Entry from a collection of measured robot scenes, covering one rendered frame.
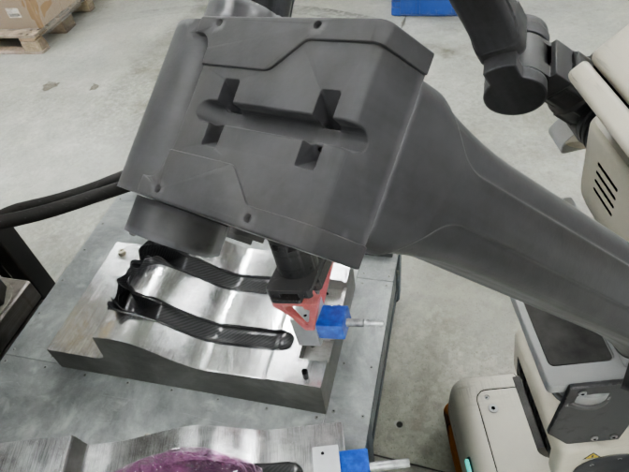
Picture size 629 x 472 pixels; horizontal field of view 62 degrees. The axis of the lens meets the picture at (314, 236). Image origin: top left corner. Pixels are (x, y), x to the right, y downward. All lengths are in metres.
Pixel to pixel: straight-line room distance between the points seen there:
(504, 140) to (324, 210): 2.59
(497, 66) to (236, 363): 0.57
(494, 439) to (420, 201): 1.29
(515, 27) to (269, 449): 0.64
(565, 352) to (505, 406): 0.82
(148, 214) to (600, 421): 0.64
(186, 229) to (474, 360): 1.70
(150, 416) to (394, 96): 0.84
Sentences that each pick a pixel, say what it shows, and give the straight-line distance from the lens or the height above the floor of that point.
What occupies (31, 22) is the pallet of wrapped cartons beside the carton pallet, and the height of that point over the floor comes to 0.19.
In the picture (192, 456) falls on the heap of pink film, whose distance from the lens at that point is 0.78.
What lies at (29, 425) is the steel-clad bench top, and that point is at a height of 0.80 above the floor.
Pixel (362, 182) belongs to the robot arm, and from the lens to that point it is 0.16.
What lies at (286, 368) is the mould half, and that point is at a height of 0.89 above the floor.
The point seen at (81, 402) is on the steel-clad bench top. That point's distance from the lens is 1.03.
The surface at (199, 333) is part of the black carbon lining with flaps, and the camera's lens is 0.91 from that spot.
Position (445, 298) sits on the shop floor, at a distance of 2.01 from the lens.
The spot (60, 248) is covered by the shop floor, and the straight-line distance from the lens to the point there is 2.62.
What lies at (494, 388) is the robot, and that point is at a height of 0.28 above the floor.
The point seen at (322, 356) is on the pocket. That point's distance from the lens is 0.86.
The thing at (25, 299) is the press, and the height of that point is 0.76.
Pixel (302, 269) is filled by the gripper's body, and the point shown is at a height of 1.08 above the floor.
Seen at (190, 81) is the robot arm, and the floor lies 1.50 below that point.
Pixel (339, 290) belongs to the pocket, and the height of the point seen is 0.86.
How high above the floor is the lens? 1.60
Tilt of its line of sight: 46 degrees down
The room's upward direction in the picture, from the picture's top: 9 degrees counter-clockwise
